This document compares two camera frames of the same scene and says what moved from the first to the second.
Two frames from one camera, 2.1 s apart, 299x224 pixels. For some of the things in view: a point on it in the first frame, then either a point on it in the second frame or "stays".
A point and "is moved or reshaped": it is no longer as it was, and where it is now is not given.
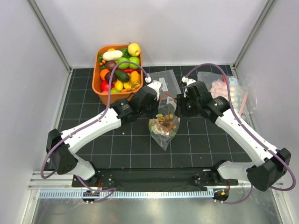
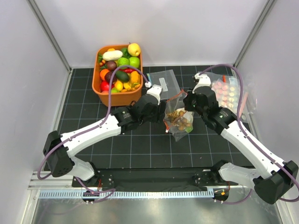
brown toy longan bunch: (166, 120) -> (177, 118)
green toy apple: (135, 59) stays
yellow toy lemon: (118, 85) stays
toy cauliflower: (158, 125) -> (189, 115)
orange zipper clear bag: (164, 126) is moved or reshaped
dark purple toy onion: (110, 65) stays
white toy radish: (110, 55) stays
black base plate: (156, 180) stays
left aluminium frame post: (50, 35) stays
